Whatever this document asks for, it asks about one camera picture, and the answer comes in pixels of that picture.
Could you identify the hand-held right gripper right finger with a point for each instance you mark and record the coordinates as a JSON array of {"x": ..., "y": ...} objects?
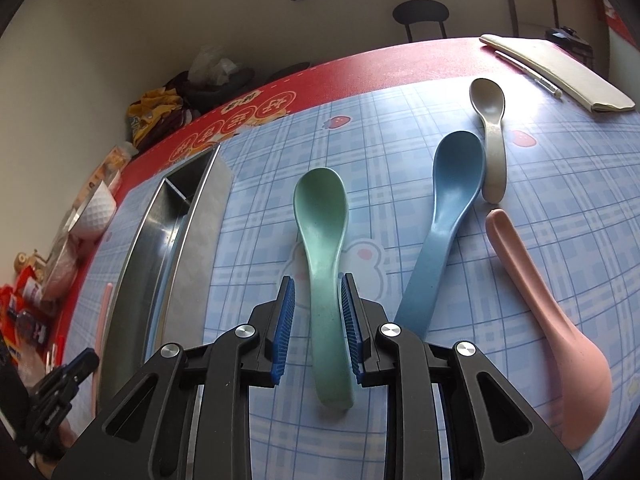
[{"x": 350, "y": 325}]

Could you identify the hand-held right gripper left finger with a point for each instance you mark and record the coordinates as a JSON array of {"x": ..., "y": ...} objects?
[{"x": 285, "y": 325}]

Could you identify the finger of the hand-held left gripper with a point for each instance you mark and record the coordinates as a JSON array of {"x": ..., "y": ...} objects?
[
  {"x": 85, "y": 362},
  {"x": 57, "y": 385}
]

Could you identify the green spoon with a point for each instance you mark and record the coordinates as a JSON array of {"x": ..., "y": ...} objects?
[{"x": 320, "y": 210}]

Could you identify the metal utensil tray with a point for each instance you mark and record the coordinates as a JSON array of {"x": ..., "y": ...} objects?
[{"x": 155, "y": 245}]

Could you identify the blue spoon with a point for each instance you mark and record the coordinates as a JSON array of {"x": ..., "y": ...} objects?
[{"x": 450, "y": 175}]

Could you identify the pink spoon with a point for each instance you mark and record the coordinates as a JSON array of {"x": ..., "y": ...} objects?
[{"x": 575, "y": 385}]

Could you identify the grey spoon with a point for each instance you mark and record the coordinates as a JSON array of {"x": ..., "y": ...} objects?
[{"x": 487, "y": 97}]

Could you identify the red snack packets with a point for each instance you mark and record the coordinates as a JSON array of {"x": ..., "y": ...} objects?
[{"x": 25, "y": 305}]

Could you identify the glass bowl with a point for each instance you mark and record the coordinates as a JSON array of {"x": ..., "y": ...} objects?
[{"x": 62, "y": 270}]

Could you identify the white dimpled bowl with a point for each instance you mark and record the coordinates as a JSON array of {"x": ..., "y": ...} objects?
[{"x": 97, "y": 215}]

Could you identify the packaged snack bag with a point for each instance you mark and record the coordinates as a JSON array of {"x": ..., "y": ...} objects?
[{"x": 112, "y": 160}]

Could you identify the blue plaid table mat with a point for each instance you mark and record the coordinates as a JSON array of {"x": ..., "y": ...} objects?
[{"x": 400, "y": 125}]

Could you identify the maroon cloth pile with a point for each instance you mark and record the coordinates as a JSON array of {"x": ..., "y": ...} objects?
[{"x": 167, "y": 130}]

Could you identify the black round bin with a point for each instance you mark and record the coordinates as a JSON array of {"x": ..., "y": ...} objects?
[{"x": 290, "y": 71}]

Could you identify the red printed tablecloth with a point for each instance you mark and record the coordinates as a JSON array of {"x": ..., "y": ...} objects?
[{"x": 350, "y": 67}]

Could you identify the yellow printed bag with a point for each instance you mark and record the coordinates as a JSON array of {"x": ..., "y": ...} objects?
[{"x": 150, "y": 105}]

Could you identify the clear plastic bag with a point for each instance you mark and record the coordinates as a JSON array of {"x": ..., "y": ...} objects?
[{"x": 212, "y": 65}]

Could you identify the grey pen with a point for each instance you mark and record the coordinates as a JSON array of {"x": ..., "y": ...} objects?
[{"x": 530, "y": 74}]

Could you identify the black round chair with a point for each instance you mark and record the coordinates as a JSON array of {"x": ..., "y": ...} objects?
[{"x": 420, "y": 10}]

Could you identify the cream notebook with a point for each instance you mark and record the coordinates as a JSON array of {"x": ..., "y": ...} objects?
[{"x": 550, "y": 65}]

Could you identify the dark folding rack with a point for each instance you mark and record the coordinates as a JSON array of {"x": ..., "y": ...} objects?
[{"x": 511, "y": 10}]

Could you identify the black rice cooker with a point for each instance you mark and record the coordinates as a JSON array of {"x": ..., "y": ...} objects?
[{"x": 570, "y": 40}]

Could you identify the red hanging cloth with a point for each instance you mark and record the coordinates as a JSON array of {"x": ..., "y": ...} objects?
[{"x": 620, "y": 17}]

